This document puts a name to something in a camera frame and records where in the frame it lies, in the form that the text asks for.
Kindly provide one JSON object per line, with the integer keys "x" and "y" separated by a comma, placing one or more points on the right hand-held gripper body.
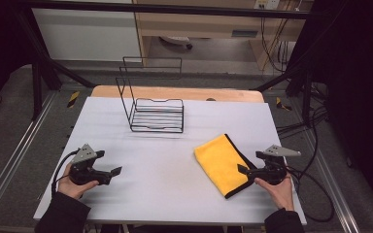
{"x": 273, "y": 173}

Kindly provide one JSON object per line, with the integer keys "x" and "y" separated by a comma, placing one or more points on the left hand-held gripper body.
{"x": 83, "y": 154}

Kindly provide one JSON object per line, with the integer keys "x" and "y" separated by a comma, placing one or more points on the yellow cloth with black edge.
{"x": 218, "y": 161}

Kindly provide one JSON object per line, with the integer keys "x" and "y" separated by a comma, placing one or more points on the person's right hand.
{"x": 281, "y": 194}

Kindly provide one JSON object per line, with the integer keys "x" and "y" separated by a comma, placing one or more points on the person's left hand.
{"x": 71, "y": 189}

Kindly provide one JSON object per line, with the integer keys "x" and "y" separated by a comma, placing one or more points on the yellow black tape strip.
{"x": 282, "y": 104}
{"x": 73, "y": 99}

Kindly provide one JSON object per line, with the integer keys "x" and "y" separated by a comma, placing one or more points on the wooden table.
{"x": 200, "y": 93}

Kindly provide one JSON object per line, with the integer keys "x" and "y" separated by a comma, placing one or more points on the white cabinet panel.
{"x": 87, "y": 35}

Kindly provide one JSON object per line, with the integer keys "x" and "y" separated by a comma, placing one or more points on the office chair base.
{"x": 176, "y": 40}

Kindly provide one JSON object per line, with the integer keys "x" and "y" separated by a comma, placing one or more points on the light wooden desk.
{"x": 207, "y": 27}

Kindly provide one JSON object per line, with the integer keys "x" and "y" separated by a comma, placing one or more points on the white power strip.
{"x": 267, "y": 4}

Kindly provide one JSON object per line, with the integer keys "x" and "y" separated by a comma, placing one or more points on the aluminium rail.
{"x": 332, "y": 181}
{"x": 16, "y": 149}

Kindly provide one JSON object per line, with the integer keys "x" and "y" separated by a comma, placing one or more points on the black metal frame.
{"x": 175, "y": 8}

